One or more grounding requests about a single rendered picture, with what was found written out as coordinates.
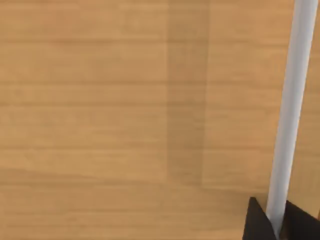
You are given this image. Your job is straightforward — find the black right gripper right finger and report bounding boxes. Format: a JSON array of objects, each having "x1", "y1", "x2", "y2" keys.
[{"x1": 281, "y1": 199, "x2": 320, "y2": 240}]

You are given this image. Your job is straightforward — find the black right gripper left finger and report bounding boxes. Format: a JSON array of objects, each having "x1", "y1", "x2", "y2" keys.
[{"x1": 241, "y1": 196, "x2": 278, "y2": 240}]

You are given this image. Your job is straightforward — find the long metal handle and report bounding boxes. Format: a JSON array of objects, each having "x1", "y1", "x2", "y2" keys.
[{"x1": 265, "y1": 0, "x2": 319, "y2": 239}]

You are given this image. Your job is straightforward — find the wooden door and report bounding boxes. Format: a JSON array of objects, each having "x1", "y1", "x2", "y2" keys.
[{"x1": 0, "y1": 0, "x2": 320, "y2": 240}]

